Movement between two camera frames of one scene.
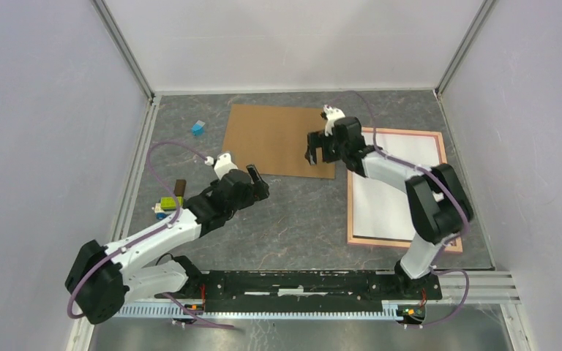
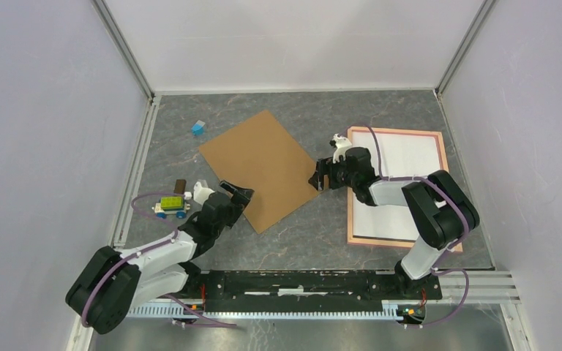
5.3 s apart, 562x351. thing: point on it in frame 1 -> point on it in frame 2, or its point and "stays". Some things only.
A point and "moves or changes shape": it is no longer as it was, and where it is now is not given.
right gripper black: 317,140 -> 326,167
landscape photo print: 382,209 stays
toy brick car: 167,206 stays
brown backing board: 274,139 moves or changes shape
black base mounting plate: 245,287 stays
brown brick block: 180,187 stays
